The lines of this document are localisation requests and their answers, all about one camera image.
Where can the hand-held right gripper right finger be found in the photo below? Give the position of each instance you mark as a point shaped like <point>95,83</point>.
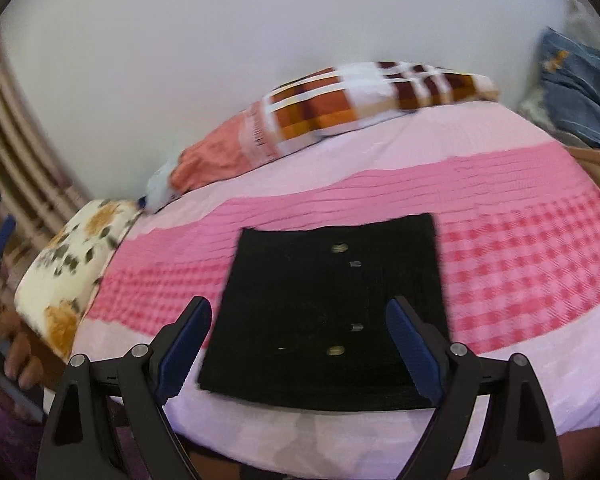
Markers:
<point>415,352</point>

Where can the small dark blue cloth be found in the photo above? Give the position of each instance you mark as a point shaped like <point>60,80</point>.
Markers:
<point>142,203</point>

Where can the purple floor mat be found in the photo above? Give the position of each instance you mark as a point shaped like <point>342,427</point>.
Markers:
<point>15,442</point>

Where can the blue jeans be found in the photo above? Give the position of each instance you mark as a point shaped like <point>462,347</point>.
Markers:
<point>580,90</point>

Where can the orange checked patchwork pillow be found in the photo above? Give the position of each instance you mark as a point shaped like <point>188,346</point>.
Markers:
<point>330,110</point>

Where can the black pants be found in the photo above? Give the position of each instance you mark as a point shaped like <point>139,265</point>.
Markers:
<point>325,310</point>

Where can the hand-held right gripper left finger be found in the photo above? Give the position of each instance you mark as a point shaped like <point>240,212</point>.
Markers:
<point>182,350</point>

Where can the person's left hand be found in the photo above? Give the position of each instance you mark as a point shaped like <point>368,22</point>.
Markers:
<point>22,355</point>

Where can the brown striped curtain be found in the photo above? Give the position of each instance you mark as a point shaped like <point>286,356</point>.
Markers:
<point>15,150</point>

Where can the white floral pillow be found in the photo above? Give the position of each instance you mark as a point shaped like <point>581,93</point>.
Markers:
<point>70,280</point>

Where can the pink checked bedsheet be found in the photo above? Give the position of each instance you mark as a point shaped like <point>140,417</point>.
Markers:
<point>505,240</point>

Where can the beige cloth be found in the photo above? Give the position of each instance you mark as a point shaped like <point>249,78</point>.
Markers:
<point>597,165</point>

